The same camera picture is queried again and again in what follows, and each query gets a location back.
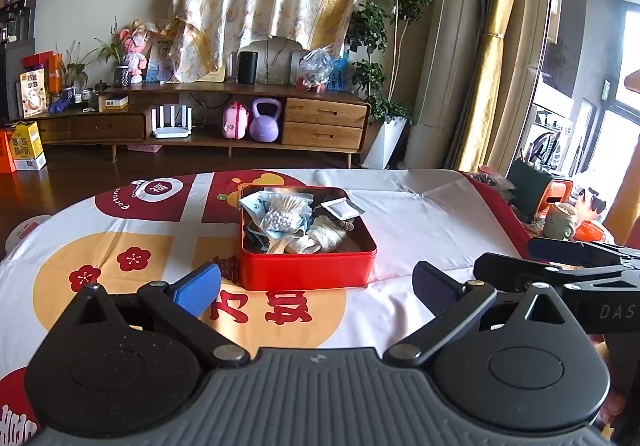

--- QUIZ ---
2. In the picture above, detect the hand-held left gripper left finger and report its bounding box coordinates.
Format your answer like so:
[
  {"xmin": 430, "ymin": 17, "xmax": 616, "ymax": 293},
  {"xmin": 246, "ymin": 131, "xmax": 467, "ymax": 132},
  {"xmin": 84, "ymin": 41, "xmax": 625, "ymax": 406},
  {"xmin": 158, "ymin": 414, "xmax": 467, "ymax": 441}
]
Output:
[{"xmin": 70, "ymin": 262, "xmax": 251, "ymax": 369}]

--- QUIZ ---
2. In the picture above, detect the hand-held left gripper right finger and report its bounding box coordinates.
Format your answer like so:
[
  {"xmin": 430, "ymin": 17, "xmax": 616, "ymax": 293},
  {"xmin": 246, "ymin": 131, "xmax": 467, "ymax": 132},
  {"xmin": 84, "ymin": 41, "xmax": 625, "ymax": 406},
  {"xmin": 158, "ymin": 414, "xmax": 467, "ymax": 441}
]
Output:
[{"xmin": 382, "ymin": 261, "xmax": 583, "ymax": 368}]

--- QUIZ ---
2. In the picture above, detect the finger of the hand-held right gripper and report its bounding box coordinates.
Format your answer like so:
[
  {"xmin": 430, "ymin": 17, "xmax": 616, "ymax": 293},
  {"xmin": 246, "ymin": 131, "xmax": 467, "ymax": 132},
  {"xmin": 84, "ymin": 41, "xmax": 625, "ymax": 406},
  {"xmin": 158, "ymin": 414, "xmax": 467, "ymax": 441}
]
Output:
[
  {"xmin": 473, "ymin": 252, "xmax": 638, "ymax": 295},
  {"xmin": 527, "ymin": 236, "xmax": 640, "ymax": 270}
]

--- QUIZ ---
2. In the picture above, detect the white cloth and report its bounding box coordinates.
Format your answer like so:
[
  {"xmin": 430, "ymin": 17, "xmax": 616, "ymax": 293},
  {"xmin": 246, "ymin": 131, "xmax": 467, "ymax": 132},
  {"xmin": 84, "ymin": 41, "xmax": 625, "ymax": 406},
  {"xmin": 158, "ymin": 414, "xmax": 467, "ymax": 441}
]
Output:
[{"xmin": 267, "ymin": 231, "xmax": 301, "ymax": 254}]

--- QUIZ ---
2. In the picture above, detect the blue face mask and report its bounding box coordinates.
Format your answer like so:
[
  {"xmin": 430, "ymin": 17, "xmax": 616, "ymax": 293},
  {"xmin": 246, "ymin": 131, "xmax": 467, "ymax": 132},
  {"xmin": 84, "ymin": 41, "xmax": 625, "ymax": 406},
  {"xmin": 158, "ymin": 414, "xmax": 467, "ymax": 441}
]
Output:
[{"xmin": 241, "ymin": 191, "xmax": 275, "ymax": 223}]

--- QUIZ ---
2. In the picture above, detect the red tin box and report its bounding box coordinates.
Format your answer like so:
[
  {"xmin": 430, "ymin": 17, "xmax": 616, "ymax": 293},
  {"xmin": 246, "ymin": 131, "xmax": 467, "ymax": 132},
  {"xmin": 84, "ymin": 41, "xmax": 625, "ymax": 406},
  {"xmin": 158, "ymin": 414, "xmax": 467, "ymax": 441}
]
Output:
[{"xmin": 237, "ymin": 185, "xmax": 378, "ymax": 292}]

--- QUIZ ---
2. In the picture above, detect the clear bag of cotton swabs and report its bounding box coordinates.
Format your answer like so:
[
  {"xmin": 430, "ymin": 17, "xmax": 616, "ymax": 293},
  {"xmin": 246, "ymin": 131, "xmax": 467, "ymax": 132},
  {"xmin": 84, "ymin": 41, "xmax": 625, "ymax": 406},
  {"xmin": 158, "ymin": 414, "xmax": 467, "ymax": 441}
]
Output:
[{"xmin": 260, "ymin": 190, "xmax": 315, "ymax": 232}]

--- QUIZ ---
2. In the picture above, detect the white sachet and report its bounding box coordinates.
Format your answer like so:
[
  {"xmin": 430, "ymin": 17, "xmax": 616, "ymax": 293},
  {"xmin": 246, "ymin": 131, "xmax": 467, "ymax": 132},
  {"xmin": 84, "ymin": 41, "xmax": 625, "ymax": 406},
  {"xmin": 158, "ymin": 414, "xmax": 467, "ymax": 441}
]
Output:
[{"xmin": 320, "ymin": 199, "xmax": 366, "ymax": 220}]

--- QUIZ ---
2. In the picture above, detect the white knitted glove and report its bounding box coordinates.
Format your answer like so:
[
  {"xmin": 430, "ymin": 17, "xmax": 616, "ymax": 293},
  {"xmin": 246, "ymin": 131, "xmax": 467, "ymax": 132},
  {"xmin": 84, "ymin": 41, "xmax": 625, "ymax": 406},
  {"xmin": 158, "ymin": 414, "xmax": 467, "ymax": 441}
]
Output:
[{"xmin": 295, "ymin": 216, "xmax": 349, "ymax": 254}]

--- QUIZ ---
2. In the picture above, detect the person's right hand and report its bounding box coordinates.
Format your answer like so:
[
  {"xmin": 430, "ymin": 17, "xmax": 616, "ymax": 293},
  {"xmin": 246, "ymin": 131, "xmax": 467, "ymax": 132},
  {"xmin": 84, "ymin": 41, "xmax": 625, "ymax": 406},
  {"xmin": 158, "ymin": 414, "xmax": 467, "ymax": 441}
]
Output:
[{"xmin": 600, "ymin": 388, "xmax": 626, "ymax": 437}]

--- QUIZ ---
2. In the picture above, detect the orange packet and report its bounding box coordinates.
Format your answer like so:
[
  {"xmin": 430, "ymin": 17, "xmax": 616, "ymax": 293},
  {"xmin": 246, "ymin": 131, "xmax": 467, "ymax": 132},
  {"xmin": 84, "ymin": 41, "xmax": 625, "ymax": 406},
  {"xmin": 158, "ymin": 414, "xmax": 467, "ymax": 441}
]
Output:
[{"xmin": 575, "ymin": 220, "xmax": 608, "ymax": 242}]

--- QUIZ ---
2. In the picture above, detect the green mug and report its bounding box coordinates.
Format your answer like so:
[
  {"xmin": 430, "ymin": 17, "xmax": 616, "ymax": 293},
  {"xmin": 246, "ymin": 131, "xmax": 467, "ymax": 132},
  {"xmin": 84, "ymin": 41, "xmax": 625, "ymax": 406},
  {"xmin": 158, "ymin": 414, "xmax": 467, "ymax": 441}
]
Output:
[{"xmin": 542, "ymin": 202, "xmax": 577, "ymax": 241}]

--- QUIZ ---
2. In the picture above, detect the orange plastic stool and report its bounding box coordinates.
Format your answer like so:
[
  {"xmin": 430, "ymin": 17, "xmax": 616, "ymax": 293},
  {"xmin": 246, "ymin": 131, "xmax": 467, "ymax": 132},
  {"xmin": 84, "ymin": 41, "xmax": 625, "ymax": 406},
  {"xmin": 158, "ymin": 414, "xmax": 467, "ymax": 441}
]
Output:
[{"xmin": 532, "ymin": 177, "xmax": 574, "ymax": 222}]

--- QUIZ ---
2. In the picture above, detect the printed tablecloth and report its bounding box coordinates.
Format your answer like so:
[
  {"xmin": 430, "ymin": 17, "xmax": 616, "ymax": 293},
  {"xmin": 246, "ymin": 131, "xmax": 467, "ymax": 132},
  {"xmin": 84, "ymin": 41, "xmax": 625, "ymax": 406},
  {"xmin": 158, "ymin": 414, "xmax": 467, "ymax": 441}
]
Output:
[{"xmin": 0, "ymin": 169, "xmax": 551, "ymax": 446}]

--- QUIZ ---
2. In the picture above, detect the dark green knife block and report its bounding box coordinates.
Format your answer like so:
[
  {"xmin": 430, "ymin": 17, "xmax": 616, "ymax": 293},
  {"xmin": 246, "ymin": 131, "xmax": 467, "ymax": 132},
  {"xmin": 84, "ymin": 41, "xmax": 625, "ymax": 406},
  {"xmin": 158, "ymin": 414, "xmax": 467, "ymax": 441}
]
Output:
[{"xmin": 505, "ymin": 159, "xmax": 553, "ymax": 222}]

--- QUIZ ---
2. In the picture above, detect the dish rack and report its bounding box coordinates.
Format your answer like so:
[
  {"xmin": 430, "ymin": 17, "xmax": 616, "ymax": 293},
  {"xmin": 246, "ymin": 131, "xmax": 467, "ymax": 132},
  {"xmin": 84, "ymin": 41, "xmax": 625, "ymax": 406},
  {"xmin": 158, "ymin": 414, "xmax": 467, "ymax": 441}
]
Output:
[{"xmin": 530, "ymin": 104, "xmax": 576, "ymax": 172}]

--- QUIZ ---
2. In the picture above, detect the white router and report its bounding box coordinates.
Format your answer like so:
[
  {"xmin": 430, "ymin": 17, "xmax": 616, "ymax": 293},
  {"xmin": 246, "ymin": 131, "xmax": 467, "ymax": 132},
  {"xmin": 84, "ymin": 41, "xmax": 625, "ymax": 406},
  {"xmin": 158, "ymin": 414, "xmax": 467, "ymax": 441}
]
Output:
[{"xmin": 151, "ymin": 105, "xmax": 193, "ymax": 139}]

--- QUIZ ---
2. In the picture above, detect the pink toy case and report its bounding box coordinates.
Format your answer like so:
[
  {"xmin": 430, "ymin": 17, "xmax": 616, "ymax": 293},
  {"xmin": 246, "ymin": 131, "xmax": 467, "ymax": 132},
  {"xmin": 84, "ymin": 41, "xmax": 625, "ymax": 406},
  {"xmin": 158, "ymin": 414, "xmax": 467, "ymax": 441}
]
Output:
[{"xmin": 221, "ymin": 100, "xmax": 251, "ymax": 142}]

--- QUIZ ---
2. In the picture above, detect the purple kettlebell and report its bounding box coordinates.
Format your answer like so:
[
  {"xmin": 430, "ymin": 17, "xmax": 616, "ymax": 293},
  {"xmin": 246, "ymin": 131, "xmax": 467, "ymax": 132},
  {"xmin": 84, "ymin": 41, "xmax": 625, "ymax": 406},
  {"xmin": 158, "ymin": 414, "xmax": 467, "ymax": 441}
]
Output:
[{"xmin": 249, "ymin": 98, "xmax": 281, "ymax": 143}]

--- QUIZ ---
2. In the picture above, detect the yellow curtain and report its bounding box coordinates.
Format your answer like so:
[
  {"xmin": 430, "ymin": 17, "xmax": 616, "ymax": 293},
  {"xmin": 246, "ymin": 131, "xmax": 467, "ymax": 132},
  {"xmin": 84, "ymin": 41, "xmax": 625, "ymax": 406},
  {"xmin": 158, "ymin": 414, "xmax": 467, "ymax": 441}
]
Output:
[{"xmin": 452, "ymin": 0, "xmax": 533, "ymax": 172}]

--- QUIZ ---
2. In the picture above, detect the wooden television cabinet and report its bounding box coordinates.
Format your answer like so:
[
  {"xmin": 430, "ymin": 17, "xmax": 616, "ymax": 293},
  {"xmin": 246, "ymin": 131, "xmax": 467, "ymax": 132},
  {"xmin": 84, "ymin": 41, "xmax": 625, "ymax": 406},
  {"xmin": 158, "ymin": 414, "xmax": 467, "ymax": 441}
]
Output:
[{"xmin": 22, "ymin": 81, "xmax": 372, "ymax": 170}]

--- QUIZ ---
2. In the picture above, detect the yellow carton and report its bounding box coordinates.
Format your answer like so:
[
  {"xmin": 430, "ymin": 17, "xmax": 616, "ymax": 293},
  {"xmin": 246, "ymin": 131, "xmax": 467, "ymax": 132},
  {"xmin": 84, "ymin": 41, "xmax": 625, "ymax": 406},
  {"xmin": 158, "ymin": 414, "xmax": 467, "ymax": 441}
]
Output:
[{"xmin": 11, "ymin": 121, "xmax": 47, "ymax": 171}]

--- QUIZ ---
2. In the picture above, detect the potted orchid plant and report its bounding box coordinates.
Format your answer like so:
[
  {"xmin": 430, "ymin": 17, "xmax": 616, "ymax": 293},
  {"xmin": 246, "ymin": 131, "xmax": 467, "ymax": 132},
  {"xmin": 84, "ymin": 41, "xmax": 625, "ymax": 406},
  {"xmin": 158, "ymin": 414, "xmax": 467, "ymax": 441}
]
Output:
[{"xmin": 95, "ymin": 16, "xmax": 132, "ymax": 88}]

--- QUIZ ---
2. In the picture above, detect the beige covered air conditioner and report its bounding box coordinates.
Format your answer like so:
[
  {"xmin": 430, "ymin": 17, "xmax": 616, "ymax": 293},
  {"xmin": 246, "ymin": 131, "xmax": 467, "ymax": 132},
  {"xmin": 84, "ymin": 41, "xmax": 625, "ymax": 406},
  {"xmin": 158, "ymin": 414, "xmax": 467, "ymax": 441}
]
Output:
[{"xmin": 404, "ymin": 0, "xmax": 483, "ymax": 170}]

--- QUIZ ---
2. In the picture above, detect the black cylinder speaker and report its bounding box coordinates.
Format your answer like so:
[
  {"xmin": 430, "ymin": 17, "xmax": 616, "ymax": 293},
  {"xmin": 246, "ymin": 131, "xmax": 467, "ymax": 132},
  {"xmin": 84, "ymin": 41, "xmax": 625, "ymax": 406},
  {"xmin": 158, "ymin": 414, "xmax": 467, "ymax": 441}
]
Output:
[{"xmin": 237, "ymin": 51, "xmax": 259, "ymax": 85}]

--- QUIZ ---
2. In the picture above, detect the pastel picture card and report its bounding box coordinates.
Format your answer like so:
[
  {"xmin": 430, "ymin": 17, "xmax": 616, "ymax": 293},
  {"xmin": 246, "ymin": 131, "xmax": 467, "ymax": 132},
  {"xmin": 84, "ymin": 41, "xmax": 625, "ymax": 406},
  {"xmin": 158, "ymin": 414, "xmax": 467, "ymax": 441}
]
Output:
[{"xmin": 145, "ymin": 40, "xmax": 176, "ymax": 82}]

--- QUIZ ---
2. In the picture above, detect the orange carton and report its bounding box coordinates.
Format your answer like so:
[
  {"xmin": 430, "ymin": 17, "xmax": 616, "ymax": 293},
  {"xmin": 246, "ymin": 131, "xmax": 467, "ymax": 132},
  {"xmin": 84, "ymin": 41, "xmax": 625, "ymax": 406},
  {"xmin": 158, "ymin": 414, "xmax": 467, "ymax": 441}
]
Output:
[{"xmin": 0, "ymin": 129, "xmax": 17, "ymax": 173}]

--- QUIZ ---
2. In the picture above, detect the blue bottle pack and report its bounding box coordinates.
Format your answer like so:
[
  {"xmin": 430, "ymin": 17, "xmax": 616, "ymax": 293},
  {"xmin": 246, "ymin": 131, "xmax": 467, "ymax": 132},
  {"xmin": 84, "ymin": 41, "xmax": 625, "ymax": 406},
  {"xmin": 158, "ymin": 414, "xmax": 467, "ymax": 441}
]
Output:
[{"xmin": 330, "ymin": 51, "xmax": 352, "ymax": 92}]

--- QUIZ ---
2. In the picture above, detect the pink plush doll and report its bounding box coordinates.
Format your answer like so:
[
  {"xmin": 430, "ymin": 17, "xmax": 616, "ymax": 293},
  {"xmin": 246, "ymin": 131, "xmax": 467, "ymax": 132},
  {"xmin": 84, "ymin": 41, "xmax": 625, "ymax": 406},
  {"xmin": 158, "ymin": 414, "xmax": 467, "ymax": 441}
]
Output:
[{"xmin": 120, "ymin": 21, "xmax": 156, "ymax": 83}]

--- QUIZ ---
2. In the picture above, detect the beige scalloped board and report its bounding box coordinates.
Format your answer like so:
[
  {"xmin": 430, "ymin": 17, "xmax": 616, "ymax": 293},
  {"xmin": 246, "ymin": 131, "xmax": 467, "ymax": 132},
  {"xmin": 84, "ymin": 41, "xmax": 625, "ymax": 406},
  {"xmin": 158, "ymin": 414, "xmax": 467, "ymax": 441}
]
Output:
[{"xmin": 235, "ymin": 37, "xmax": 313, "ymax": 86}]

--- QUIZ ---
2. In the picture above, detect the small potted plant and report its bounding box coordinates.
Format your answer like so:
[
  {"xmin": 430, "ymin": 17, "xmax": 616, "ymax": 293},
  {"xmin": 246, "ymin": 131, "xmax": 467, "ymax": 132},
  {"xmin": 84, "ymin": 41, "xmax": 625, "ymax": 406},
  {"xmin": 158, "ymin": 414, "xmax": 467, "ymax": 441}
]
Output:
[{"xmin": 55, "ymin": 41, "xmax": 96, "ymax": 100}]

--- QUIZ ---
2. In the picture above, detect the yellow snack box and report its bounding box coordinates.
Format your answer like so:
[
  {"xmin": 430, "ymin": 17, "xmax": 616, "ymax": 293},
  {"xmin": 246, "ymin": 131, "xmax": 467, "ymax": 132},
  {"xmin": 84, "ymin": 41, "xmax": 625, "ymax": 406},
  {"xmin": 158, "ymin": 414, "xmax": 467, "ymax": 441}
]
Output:
[{"xmin": 19, "ymin": 69, "xmax": 51, "ymax": 119}]

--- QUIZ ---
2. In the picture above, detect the clear plastic bag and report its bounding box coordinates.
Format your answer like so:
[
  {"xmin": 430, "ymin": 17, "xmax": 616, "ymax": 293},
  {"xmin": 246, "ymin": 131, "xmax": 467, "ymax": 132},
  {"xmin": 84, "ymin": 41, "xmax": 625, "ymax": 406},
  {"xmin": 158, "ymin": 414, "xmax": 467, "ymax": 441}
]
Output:
[{"xmin": 296, "ymin": 49, "xmax": 335, "ymax": 92}]

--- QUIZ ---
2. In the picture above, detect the red gift box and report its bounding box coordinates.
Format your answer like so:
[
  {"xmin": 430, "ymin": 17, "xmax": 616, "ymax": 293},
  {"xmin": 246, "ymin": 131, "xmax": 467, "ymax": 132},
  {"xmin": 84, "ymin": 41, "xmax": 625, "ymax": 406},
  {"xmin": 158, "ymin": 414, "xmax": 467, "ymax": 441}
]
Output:
[{"xmin": 21, "ymin": 51, "xmax": 63, "ymax": 94}]

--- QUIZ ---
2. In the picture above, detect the black cabinet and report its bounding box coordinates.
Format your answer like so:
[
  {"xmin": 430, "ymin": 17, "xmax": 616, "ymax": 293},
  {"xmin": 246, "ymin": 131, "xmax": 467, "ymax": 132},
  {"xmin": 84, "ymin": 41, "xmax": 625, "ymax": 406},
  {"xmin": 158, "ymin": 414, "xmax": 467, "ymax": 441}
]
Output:
[{"xmin": 0, "ymin": 0, "xmax": 38, "ymax": 122}]

